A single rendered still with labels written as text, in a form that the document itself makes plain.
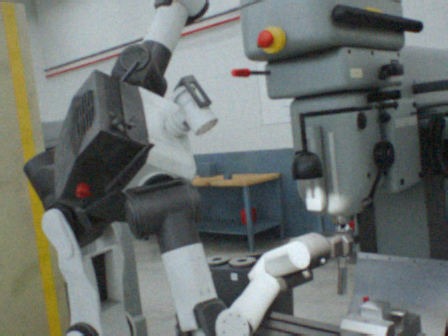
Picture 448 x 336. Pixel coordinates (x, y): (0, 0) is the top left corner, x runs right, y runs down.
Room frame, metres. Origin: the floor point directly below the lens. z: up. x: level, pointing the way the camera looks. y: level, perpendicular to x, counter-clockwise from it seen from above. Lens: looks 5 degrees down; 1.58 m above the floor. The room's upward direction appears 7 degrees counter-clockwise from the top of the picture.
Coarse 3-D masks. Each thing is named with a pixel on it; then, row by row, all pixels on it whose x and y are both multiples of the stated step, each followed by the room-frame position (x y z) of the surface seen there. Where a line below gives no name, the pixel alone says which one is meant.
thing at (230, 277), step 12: (216, 264) 1.64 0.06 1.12; (228, 264) 1.65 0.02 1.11; (240, 264) 1.59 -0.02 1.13; (252, 264) 1.60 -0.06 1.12; (216, 276) 1.62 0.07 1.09; (228, 276) 1.59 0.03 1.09; (240, 276) 1.57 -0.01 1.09; (216, 288) 1.62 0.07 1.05; (228, 288) 1.60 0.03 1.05; (240, 288) 1.57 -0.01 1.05; (228, 300) 1.60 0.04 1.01
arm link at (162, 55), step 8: (144, 40) 1.39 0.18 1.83; (152, 40) 1.38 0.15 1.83; (152, 48) 1.37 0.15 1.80; (160, 48) 1.37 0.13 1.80; (168, 48) 1.39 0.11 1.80; (160, 56) 1.37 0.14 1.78; (168, 56) 1.39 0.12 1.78; (160, 64) 1.36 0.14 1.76; (168, 64) 1.40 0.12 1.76; (152, 72) 1.32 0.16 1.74; (160, 72) 1.37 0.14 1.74; (152, 80) 1.33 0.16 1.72; (160, 80) 1.37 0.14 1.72; (160, 88) 1.38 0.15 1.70
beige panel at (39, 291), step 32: (0, 32) 2.47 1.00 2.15; (0, 64) 2.45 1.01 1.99; (32, 64) 2.57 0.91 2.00; (0, 96) 2.43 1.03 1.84; (32, 96) 2.55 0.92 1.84; (0, 128) 2.42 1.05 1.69; (32, 128) 2.53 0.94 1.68; (0, 160) 2.40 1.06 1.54; (0, 192) 2.38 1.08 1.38; (32, 192) 2.49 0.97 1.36; (0, 224) 2.37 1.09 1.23; (32, 224) 2.48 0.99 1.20; (0, 256) 2.35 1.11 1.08; (32, 256) 2.46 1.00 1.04; (0, 288) 2.33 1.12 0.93; (32, 288) 2.44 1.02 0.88; (64, 288) 2.57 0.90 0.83; (0, 320) 2.32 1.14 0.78; (32, 320) 2.43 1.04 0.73; (64, 320) 2.55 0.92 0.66
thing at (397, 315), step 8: (360, 312) 1.35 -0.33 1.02; (392, 312) 1.29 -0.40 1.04; (400, 312) 1.28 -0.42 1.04; (408, 312) 1.37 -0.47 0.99; (392, 320) 1.28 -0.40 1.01; (400, 320) 1.27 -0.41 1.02; (408, 320) 1.29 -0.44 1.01; (416, 320) 1.33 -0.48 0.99; (400, 328) 1.28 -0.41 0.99; (408, 328) 1.29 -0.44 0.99; (416, 328) 1.33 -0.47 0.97
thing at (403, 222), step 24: (408, 192) 1.59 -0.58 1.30; (432, 192) 1.53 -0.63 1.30; (360, 216) 1.70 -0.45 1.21; (384, 216) 1.65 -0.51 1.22; (408, 216) 1.59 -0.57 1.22; (432, 216) 1.54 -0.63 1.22; (360, 240) 1.71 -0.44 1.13; (384, 240) 1.65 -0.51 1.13; (408, 240) 1.60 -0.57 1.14; (432, 240) 1.54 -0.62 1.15
